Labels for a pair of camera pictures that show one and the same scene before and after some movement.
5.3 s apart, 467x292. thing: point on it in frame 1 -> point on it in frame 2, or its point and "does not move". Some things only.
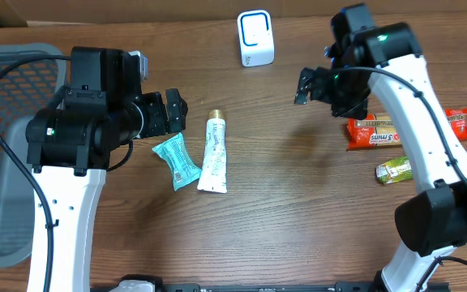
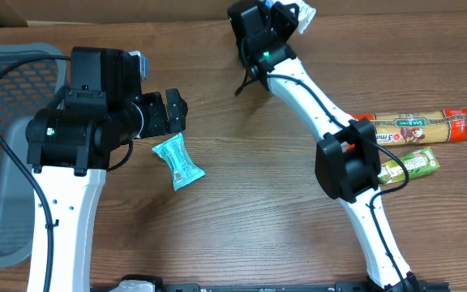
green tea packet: (395, 169) does not move
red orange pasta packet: (379, 130) does not move
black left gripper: (155, 114) does not move
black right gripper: (320, 87) -> (283, 16)
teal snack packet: (174, 153) does not move
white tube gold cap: (213, 175) -> (306, 14)
